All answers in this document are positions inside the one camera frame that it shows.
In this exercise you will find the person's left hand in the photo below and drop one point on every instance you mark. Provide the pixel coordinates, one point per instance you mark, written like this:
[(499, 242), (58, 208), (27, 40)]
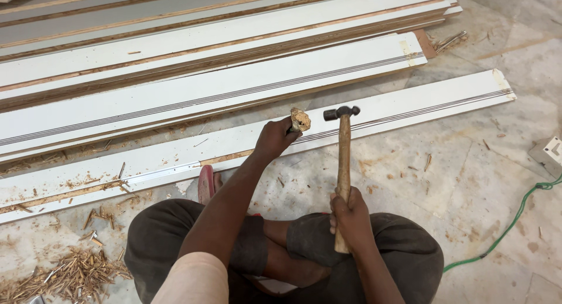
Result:
[(273, 139)]

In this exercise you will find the person's right hand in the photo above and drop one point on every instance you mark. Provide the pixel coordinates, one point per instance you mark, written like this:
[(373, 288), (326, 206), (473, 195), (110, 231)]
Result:
[(351, 218)]

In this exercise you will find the person's right fingers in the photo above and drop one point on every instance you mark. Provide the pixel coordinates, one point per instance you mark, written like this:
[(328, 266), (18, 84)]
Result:
[(336, 214)]

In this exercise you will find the person's dark trousers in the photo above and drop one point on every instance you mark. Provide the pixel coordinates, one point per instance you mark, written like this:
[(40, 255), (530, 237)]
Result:
[(281, 255)]

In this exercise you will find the white grooved board with channel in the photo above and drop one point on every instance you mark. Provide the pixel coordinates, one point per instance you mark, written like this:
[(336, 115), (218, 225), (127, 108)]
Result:
[(263, 146)]

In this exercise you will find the red flip-flop sandal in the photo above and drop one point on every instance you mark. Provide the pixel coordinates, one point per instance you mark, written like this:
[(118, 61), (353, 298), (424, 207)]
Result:
[(205, 184)]

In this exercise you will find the white grooved laminated board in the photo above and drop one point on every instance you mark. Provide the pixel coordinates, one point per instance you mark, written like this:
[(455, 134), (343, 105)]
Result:
[(210, 97)]

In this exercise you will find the white power socket box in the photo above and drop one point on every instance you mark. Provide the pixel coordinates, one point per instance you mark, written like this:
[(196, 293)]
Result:
[(549, 154)]

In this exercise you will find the stack of white laminated boards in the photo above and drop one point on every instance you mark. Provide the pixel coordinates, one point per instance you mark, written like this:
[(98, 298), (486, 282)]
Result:
[(197, 36)]

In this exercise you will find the heap of wood shavings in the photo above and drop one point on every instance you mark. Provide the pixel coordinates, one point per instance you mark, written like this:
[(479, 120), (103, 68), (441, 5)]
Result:
[(66, 275)]

